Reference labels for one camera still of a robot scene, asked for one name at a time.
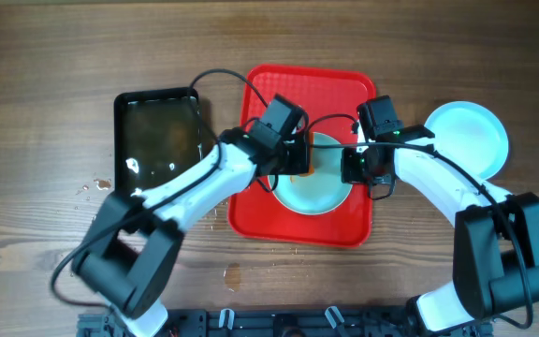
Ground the red plastic serving tray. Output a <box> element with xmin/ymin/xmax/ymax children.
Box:
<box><xmin>227</xmin><ymin>65</ymin><xmax>377</xmax><ymax>248</ymax></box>

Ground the light blue plate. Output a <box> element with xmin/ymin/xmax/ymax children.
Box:
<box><xmin>424</xmin><ymin>101</ymin><xmax>509</xmax><ymax>180</ymax></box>
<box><xmin>273</xmin><ymin>147</ymin><xmax>353</xmax><ymax>215</ymax></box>

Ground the left black cable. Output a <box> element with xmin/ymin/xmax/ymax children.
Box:
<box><xmin>49</xmin><ymin>68</ymin><xmax>270</xmax><ymax>310</ymax></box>

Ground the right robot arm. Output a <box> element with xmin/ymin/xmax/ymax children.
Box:
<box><xmin>342</xmin><ymin>96</ymin><xmax>539</xmax><ymax>336</ymax></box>

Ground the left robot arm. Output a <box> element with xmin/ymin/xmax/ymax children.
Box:
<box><xmin>71</xmin><ymin>95</ymin><xmax>310</xmax><ymax>336</ymax></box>

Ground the black tray with water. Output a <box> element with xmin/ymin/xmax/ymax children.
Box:
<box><xmin>113</xmin><ymin>87</ymin><xmax>212</xmax><ymax>196</ymax></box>

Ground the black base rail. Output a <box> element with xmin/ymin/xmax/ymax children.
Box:
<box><xmin>76</xmin><ymin>306</ymin><xmax>493</xmax><ymax>337</ymax></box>

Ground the green and orange sponge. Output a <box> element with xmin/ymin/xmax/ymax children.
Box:
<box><xmin>289</xmin><ymin>171</ymin><xmax>313</xmax><ymax>183</ymax></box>

